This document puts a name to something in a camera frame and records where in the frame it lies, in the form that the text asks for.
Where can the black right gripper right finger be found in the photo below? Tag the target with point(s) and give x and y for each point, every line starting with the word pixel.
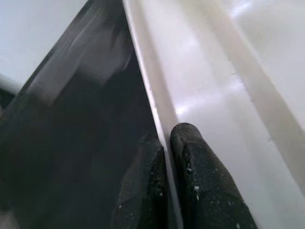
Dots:
pixel 205 186

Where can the white plastic table top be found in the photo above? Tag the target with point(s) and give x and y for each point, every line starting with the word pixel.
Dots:
pixel 214 71

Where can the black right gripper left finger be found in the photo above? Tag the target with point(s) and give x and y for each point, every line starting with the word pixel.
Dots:
pixel 145 186

